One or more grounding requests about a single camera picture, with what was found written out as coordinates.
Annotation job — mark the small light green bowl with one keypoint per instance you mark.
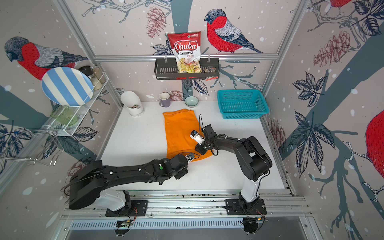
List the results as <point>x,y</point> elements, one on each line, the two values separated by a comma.
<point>191,101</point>

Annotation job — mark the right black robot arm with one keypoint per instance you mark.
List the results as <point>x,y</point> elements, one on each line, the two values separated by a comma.
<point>254,162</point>

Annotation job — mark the orange long pants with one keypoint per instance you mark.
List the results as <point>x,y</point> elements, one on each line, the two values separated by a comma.
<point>178,127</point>

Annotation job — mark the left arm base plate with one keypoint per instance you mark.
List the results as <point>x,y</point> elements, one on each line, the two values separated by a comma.
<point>134,209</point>

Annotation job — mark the green glass cup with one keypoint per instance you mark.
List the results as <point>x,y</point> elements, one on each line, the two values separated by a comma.
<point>64,115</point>

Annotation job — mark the black wire wall basket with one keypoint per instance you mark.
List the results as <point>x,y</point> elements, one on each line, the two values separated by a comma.
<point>170,70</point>

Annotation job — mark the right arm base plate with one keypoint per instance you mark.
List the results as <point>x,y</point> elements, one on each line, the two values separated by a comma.
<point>241,207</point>

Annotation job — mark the red cassava chips bag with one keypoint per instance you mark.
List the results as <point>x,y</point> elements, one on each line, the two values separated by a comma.
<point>186,48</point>

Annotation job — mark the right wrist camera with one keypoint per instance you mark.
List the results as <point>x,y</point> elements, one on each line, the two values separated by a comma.
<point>207,133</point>

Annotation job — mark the dark lid spice jar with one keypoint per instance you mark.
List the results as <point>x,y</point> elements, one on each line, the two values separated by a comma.
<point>87,70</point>

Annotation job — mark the white wire dish rack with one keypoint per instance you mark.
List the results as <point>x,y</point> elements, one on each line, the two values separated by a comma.
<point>54,127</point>

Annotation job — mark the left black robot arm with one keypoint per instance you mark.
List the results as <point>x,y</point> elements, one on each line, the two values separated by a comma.
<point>91,183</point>

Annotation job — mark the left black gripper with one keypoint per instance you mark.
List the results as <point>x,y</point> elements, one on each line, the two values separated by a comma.
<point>183,173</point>

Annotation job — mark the teal plastic basket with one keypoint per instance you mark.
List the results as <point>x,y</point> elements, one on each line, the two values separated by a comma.
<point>242,104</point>

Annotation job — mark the blue white striped plate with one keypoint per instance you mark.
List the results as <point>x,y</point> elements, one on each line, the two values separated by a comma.
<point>67,87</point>

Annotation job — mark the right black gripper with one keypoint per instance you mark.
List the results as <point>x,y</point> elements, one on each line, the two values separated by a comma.
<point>198,149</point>

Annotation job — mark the white tilted container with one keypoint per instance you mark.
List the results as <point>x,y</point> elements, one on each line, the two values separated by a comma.
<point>132,103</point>

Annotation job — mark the purple mug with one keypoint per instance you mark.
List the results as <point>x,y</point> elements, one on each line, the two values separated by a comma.
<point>164,100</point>

